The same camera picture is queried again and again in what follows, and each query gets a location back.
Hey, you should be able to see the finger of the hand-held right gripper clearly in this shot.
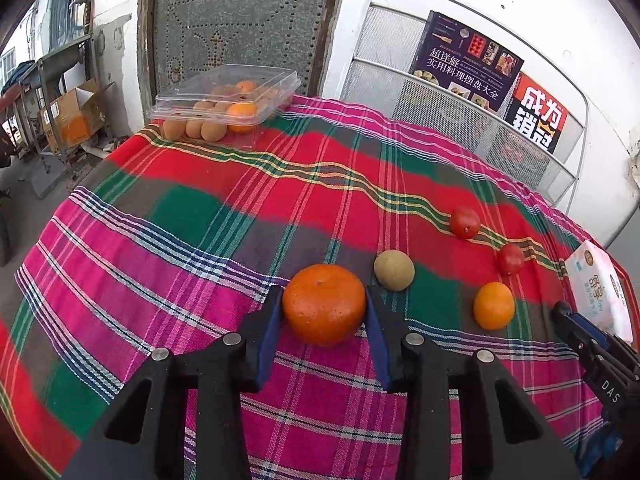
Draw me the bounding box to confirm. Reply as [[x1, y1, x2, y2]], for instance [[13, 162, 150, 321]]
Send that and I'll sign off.
[[550, 301, 609, 372], [572, 313, 640, 367]]

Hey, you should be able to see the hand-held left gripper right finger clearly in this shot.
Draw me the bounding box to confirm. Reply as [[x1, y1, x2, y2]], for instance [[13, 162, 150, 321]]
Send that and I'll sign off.
[[365, 285, 583, 480]]

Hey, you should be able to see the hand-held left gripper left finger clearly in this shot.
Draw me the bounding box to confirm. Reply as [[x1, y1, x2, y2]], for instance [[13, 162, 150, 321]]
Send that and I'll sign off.
[[60, 285, 286, 480]]

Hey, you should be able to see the red cardboard box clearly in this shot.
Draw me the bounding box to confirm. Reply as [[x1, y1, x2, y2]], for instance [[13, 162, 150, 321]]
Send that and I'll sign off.
[[607, 255, 640, 341]]

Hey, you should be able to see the deep orange mandarin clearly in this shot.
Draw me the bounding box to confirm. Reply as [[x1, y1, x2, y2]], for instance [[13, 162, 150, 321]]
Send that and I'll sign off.
[[282, 263, 367, 347]]

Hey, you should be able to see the brown kiwi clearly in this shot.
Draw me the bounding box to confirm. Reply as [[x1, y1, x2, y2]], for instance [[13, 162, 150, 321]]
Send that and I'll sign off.
[[373, 249, 416, 291]]

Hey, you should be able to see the small yellowish orange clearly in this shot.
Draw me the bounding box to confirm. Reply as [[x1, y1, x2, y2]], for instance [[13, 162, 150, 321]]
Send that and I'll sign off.
[[473, 281, 516, 331]]

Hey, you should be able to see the red tomato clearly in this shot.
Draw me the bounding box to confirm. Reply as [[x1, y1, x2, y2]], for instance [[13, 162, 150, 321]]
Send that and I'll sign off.
[[449, 206, 482, 240], [496, 243, 525, 276]]

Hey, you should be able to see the pile of tan round fruits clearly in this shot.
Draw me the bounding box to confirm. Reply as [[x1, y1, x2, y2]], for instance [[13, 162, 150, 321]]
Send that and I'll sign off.
[[162, 84, 281, 142]]

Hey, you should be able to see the person's right hand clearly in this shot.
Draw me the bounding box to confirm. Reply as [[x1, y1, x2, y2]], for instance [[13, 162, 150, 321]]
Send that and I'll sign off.
[[592, 422, 628, 467]]

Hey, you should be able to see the white tissue pack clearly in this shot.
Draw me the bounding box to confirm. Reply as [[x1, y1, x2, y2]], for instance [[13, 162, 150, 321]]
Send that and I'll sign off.
[[564, 240, 635, 346]]

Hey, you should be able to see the red green plaid tablecloth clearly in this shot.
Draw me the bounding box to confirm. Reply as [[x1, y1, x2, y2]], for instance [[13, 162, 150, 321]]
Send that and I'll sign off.
[[0, 92, 640, 480]]

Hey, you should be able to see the red and black book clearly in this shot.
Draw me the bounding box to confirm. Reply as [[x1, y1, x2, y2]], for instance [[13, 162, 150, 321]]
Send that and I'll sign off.
[[504, 72, 571, 156]]

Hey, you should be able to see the clear plastic clamshell container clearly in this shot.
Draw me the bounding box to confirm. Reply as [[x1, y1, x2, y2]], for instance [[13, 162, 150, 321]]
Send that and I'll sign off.
[[148, 64, 302, 148]]

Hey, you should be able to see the grey metal mesh rack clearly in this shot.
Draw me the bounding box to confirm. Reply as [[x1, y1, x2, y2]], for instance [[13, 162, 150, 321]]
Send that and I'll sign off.
[[340, 0, 588, 211]]

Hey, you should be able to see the dark cookbook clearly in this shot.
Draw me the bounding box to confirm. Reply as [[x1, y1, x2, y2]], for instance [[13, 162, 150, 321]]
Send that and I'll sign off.
[[409, 10, 525, 111]]

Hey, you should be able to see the brown cardboard carton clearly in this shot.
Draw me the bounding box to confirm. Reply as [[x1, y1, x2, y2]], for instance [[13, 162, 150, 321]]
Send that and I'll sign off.
[[42, 80, 116, 153]]

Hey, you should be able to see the studded metal door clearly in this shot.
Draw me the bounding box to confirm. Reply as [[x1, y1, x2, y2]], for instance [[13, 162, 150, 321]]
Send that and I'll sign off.
[[137, 0, 351, 126]]

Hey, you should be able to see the grey metal cart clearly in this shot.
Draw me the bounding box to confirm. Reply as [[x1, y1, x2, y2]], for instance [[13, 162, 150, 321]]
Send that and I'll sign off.
[[10, 35, 96, 196]]

